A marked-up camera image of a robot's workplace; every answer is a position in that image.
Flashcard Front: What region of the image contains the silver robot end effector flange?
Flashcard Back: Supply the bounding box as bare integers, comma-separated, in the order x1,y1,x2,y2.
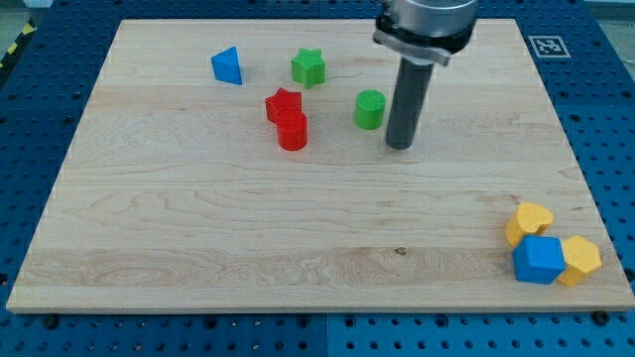
373,0,478,66

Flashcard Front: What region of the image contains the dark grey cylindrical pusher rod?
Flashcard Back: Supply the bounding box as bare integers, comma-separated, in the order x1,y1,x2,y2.
385,58,434,150

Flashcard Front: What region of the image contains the green cylinder block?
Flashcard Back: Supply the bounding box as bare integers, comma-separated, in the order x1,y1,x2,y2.
354,89,386,130

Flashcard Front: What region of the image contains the green star block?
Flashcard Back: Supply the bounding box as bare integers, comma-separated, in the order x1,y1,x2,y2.
291,48,325,88

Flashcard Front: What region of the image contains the white fiducial marker tag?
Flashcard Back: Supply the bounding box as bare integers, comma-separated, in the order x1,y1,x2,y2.
529,35,571,59

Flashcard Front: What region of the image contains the red cylinder block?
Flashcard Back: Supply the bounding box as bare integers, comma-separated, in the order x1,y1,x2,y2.
276,110,308,151

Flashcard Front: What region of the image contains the red star block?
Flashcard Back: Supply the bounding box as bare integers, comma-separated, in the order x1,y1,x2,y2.
265,87,303,124

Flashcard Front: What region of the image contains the yellow heart block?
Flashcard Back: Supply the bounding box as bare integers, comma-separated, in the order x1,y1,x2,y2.
505,202,555,247

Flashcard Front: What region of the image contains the blue triangle block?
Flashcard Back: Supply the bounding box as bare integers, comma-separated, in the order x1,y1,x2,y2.
210,47,242,85

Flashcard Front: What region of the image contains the wooden board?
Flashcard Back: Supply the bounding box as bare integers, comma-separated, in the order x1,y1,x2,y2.
7,19,634,314

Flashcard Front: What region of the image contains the blue cube block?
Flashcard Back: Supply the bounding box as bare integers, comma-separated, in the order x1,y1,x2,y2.
512,235,566,285

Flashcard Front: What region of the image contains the yellow hexagon block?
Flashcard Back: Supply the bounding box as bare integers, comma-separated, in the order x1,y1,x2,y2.
557,235,602,287

